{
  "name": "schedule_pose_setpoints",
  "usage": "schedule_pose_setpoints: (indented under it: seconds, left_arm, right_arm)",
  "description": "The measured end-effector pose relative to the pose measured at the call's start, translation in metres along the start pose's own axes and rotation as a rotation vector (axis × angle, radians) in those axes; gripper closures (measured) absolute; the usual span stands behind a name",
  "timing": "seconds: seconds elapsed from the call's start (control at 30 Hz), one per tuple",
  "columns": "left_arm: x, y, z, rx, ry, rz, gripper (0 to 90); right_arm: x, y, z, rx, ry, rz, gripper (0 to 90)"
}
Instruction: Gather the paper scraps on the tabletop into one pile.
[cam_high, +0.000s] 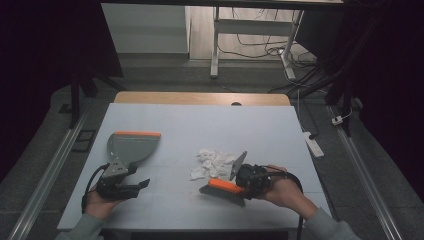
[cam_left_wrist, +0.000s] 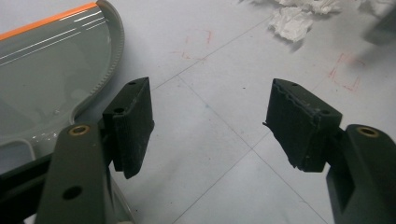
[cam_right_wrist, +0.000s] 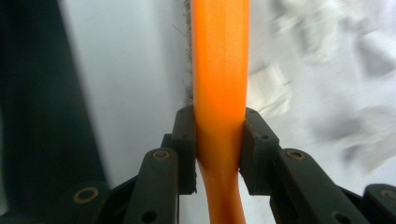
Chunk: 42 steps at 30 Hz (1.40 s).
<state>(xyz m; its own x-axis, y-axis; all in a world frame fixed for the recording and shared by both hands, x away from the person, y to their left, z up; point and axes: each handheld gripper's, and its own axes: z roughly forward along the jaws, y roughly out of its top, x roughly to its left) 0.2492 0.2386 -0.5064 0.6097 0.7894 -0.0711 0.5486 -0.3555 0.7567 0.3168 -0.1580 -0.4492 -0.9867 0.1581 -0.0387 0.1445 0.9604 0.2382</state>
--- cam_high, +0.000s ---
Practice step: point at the grey dustpan with orange edge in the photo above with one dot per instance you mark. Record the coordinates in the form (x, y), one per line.
(133, 146)

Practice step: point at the aluminium floor rail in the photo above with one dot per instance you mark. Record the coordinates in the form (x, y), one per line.
(46, 176)
(363, 173)

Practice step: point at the black metal stand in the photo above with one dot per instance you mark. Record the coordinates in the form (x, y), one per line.
(85, 83)
(343, 86)

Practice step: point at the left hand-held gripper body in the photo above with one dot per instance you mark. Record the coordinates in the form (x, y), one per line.
(115, 181)

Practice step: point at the person's left hand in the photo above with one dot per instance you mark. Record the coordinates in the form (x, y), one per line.
(100, 205)

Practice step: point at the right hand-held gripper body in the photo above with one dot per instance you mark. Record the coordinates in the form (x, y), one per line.
(253, 178)

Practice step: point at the person's right hand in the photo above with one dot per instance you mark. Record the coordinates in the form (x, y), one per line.
(286, 193)

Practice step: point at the white power strip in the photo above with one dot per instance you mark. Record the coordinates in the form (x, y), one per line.
(313, 144)

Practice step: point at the dark curtain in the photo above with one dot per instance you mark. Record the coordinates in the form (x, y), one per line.
(43, 66)
(386, 83)

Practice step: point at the grey cabinet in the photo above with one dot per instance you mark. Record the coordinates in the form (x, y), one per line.
(146, 28)

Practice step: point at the white metal desk frame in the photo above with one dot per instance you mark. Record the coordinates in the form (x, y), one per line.
(253, 26)

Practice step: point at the orange brush with grey bristles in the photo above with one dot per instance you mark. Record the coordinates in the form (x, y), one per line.
(223, 190)

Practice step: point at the small white plug adapter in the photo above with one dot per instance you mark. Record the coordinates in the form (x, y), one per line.
(337, 120)

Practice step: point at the black rectangular floor frame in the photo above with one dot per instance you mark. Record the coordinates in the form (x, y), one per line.
(84, 140)

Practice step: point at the group of white tissues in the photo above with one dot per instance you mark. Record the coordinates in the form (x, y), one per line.
(213, 163)

